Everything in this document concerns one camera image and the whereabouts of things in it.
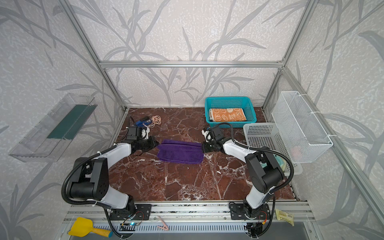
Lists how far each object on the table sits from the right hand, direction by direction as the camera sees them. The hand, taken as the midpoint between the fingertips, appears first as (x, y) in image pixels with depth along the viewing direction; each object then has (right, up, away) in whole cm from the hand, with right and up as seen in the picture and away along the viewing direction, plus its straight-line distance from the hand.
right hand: (202, 142), depth 93 cm
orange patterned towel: (+19, +18, +20) cm, 33 cm away
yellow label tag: (+39, -33, -21) cm, 55 cm away
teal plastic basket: (+33, +28, +23) cm, 49 cm away
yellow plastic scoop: (-57, -37, -22) cm, 71 cm away
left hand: (-27, +3, 0) cm, 27 cm away
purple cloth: (-14, -5, -1) cm, 15 cm away
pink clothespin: (-18, -36, -24) cm, 47 cm away
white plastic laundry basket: (+44, +4, +9) cm, 46 cm away
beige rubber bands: (-34, +14, +19) cm, 42 cm away
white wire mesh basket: (+42, +7, -32) cm, 53 cm away
